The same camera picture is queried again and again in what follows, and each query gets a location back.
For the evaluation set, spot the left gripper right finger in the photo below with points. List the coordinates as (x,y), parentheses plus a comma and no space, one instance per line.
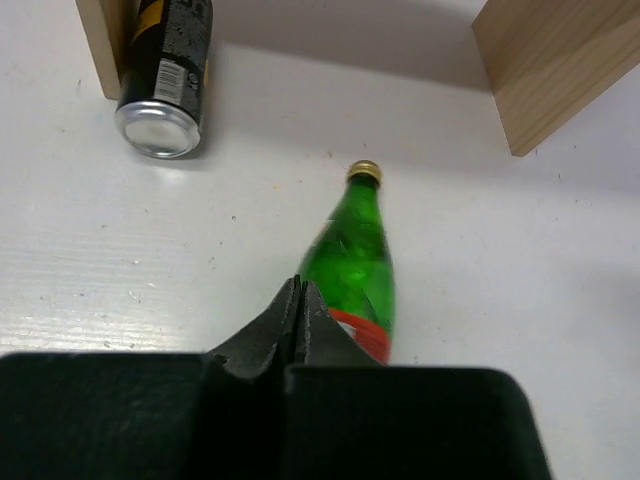
(320,340)

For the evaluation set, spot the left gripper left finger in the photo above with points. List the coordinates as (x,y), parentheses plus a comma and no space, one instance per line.
(264,345)

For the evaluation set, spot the green glass bottle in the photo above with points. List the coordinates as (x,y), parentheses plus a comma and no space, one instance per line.
(350,263)

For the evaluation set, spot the black yellow can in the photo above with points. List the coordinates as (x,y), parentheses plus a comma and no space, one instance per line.
(164,85)

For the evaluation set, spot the wooden shelf unit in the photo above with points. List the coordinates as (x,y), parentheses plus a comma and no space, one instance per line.
(543,61)

